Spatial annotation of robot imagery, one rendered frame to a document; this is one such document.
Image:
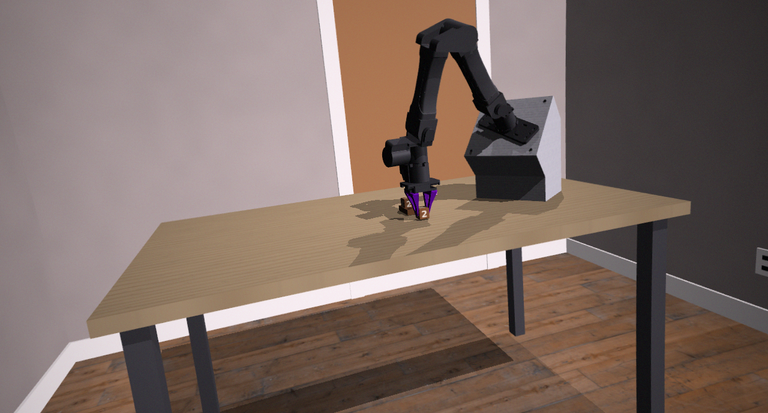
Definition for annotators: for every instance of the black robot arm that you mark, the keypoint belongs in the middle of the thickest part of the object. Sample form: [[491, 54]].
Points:
[[436, 42]]

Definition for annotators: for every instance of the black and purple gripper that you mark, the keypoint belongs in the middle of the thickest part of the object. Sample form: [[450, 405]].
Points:
[[420, 182]]

